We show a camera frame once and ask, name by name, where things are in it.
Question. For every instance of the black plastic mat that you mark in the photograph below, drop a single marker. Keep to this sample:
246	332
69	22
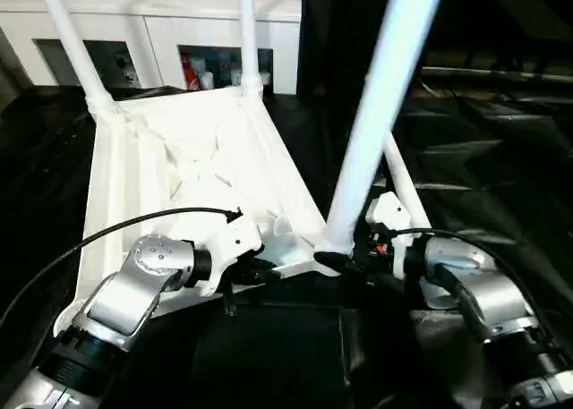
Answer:
277	351

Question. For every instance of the white plastic table top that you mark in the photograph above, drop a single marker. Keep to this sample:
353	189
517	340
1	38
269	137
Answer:
179	167

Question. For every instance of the white sideboard cabinet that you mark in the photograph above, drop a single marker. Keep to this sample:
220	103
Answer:
134	19

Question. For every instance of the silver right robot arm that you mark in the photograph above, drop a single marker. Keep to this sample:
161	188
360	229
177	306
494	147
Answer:
483	283

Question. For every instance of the dark blue panel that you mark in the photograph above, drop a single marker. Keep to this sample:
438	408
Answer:
306	33

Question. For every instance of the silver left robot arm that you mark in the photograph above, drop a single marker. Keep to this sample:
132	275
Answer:
134	283

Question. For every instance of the red bottle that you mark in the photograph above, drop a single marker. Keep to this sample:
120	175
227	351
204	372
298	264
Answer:
190	73

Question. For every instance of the dark metal rail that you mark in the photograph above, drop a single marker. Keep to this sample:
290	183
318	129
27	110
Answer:
501	73

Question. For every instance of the white plastic table leg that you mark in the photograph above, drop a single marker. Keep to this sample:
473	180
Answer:
250	46
76	51
385	91
405	181

